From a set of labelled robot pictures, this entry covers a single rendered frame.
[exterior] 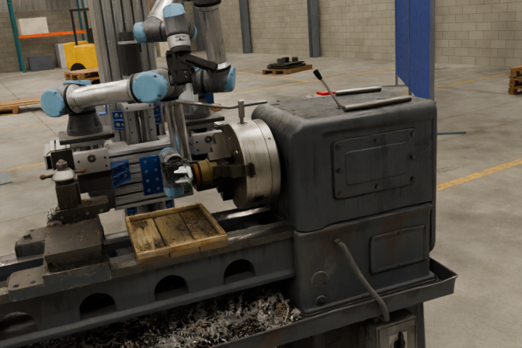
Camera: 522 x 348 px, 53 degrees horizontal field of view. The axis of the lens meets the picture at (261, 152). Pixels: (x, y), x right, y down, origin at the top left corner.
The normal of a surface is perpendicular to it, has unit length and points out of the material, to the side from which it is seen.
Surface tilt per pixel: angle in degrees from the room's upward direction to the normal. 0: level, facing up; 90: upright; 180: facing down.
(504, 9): 90
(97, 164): 90
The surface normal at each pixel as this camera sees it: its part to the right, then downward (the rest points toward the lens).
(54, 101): -0.36, 0.28
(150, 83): -0.11, 0.25
